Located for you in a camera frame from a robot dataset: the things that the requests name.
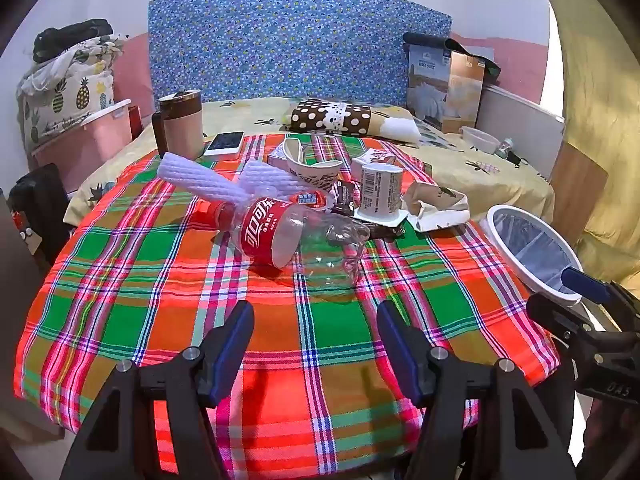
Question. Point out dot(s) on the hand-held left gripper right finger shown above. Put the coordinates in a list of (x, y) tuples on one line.
[(395, 340)]

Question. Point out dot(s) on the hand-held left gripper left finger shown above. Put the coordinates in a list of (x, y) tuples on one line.
[(235, 340)]

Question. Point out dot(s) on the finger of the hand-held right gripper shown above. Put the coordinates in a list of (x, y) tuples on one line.
[(555, 312), (585, 282)]

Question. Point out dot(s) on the white mesh trash bin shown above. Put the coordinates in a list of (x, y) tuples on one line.
[(530, 245)]

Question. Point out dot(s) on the clear plastic bottle red label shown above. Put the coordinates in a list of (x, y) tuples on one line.
[(270, 235)]

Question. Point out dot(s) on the white yogurt cup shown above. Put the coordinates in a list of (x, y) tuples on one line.
[(382, 190)]

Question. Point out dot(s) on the crushed printed paper cup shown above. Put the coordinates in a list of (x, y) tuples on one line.
[(315, 175)]

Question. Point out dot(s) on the purple milk carton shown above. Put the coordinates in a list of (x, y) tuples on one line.
[(276, 161)]

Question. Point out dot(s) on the strawberry milk carton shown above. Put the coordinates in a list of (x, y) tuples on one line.
[(377, 156)]

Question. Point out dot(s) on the wooden board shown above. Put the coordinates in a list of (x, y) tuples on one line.
[(580, 185)]

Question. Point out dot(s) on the brown snack wrapper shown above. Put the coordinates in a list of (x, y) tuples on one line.
[(387, 231), (345, 195)]

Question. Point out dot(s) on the plaid tablecloth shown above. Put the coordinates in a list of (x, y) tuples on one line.
[(150, 270)]

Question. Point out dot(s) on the yellow pineapple bed sheet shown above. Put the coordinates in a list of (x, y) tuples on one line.
[(500, 175)]

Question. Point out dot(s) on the black clip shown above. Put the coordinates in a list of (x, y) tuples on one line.
[(519, 159)]

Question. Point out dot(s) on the crumpled white paper bag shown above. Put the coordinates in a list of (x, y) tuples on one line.
[(435, 205)]

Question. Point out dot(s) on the small bottle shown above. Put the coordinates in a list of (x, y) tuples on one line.
[(504, 147)]

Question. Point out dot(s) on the clear wrapper with red label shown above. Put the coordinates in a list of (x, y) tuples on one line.
[(310, 198)]

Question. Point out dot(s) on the yellow curtain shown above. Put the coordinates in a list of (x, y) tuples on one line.
[(600, 110)]

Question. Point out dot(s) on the white panel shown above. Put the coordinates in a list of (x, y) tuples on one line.
[(520, 120)]

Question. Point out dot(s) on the white bowl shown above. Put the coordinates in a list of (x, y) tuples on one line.
[(480, 139)]

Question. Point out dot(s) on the white smartphone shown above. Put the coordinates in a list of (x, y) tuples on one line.
[(224, 143)]

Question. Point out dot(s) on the beige mug with brown lid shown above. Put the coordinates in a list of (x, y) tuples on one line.
[(182, 130)]

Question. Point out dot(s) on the brown polka-dot pillow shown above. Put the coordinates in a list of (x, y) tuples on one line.
[(310, 117)]

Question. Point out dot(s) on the black backpack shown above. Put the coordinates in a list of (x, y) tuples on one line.
[(40, 200)]

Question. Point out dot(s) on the dark red box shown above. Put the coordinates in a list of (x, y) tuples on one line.
[(135, 120)]

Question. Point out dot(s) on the boxed quilt package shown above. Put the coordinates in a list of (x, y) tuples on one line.
[(440, 85)]

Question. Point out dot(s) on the pink storage box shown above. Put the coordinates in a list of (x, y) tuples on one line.
[(85, 145)]

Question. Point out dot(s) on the pineapple print fabric bag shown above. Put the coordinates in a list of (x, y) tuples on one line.
[(70, 90)]

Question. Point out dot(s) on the blue floral headboard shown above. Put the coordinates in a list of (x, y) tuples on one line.
[(300, 40)]

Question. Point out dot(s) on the black bag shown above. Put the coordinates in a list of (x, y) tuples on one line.
[(70, 37)]

